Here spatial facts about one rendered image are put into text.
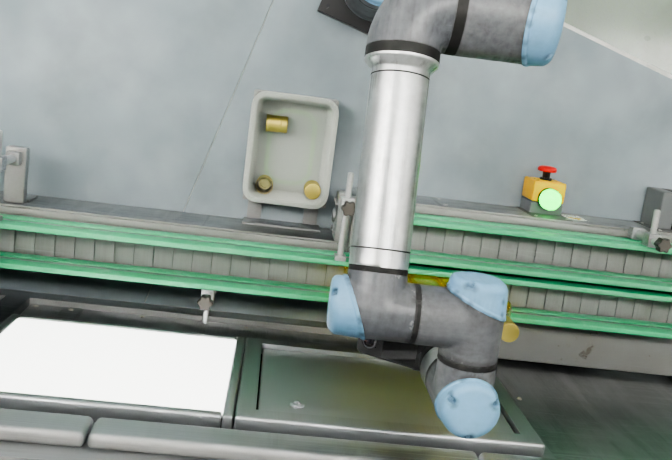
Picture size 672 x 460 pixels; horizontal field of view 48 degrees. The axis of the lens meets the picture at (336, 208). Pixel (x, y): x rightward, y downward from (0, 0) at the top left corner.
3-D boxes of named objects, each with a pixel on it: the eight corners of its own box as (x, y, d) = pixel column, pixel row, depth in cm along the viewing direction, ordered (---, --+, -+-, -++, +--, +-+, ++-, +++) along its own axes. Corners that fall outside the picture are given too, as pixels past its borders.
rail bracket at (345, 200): (329, 250, 152) (333, 266, 139) (340, 167, 149) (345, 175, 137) (344, 252, 152) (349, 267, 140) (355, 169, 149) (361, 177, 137)
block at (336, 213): (328, 233, 158) (330, 241, 151) (334, 189, 157) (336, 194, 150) (345, 235, 158) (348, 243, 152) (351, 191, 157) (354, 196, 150)
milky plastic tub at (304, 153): (243, 194, 162) (240, 200, 153) (255, 88, 158) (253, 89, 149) (324, 203, 163) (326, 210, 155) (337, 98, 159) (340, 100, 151)
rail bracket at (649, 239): (622, 236, 156) (653, 252, 143) (629, 201, 155) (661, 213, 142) (641, 239, 156) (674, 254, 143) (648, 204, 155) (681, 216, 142)
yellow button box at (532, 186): (518, 206, 166) (529, 212, 159) (524, 173, 165) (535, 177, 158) (549, 210, 167) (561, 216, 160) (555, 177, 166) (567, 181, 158)
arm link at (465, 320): (426, 278, 90) (413, 366, 92) (519, 289, 91) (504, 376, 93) (418, 263, 98) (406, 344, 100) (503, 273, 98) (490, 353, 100)
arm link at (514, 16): (420, -58, 141) (465, -37, 90) (500, -48, 141) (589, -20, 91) (409, 8, 145) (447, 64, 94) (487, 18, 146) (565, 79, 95)
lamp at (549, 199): (535, 207, 159) (540, 210, 156) (539, 186, 158) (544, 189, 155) (556, 210, 159) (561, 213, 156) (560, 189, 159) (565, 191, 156)
